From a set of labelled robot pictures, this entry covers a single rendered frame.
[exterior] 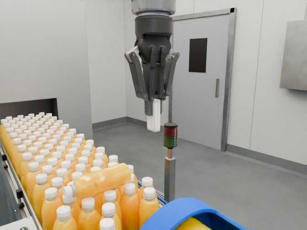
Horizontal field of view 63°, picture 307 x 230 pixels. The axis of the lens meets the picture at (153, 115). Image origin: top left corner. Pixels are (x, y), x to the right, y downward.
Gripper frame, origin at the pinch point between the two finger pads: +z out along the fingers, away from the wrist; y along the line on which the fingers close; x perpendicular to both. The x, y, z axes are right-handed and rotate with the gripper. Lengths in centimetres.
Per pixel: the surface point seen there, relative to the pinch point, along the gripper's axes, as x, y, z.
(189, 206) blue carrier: 8.3, -3.6, 19.6
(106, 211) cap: -17.2, 4.2, 31.5
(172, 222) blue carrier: 9.7, 2.4, 20.3
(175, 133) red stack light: -35, -38, 20
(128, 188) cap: -23.6, -7.2, 31.2
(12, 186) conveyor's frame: -95, 20, 53
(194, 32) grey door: -263, -283, -50
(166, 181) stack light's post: -38, -36, 44
